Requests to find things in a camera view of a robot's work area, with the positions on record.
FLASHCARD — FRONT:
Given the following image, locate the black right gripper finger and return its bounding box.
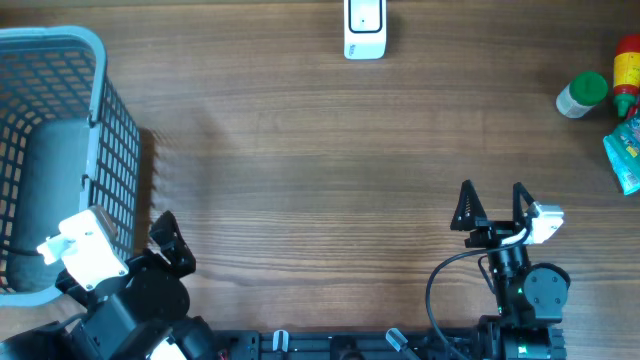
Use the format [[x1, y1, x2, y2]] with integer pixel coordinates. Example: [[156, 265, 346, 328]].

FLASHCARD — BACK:
[[450, 180, 487, 231], [512, 182, 535, 225]]

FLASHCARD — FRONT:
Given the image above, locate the green 3M gloves packet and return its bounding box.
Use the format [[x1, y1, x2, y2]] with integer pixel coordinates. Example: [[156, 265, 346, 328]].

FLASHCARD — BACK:
[[603, 112, 639, 196]]

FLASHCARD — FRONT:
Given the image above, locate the green lid jar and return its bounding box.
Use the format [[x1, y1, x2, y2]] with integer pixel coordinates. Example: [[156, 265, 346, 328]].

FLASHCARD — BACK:
[[556, 71, 608, 119]]

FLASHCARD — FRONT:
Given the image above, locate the red yellow sauce bottle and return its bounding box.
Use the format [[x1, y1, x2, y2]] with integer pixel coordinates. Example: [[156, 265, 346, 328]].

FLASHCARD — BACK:
[[613, 34, 639, 118]]

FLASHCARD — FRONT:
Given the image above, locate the small red sachet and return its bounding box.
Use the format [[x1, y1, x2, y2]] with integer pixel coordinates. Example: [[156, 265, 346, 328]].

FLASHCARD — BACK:
[[625, 103, 639, 120]]

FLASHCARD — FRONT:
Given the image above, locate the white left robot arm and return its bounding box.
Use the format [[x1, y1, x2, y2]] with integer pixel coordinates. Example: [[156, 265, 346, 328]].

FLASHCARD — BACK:
[[1, 211, 224, 360]]

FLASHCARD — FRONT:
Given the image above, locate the white barcode scanner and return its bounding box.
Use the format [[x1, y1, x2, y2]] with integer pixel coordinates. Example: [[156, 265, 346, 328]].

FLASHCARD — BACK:
[[343, 0, 387, 60]]

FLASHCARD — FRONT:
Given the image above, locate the grey plastic shopping basket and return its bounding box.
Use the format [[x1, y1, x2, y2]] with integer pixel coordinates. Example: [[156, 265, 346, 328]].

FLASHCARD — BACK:
[[1, 26, 141, 307]]

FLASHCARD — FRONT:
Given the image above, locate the black right camera cable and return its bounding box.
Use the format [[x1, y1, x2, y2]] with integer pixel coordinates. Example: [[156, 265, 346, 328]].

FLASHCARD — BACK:
[[425, 227, 531, 360]]

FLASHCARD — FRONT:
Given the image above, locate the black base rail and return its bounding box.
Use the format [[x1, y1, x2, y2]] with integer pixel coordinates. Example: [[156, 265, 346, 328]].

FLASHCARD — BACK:
[[213, 327, 568, 360]]

